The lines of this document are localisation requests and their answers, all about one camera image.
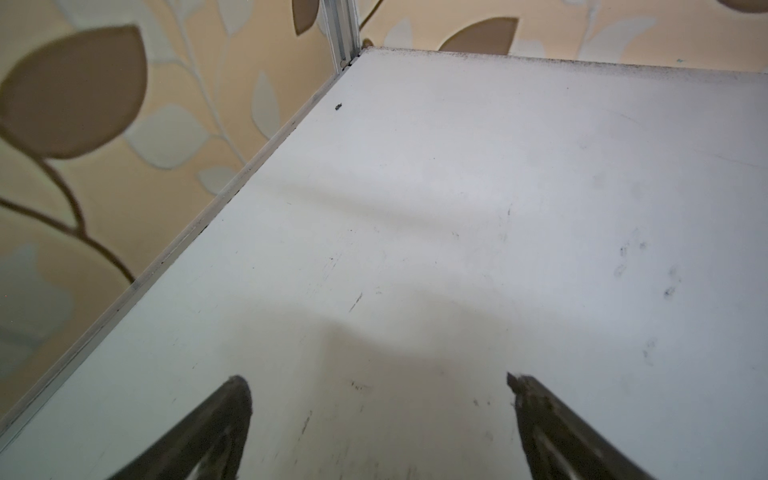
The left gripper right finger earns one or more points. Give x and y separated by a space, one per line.
558 443

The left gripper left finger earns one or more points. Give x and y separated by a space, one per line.
208 443

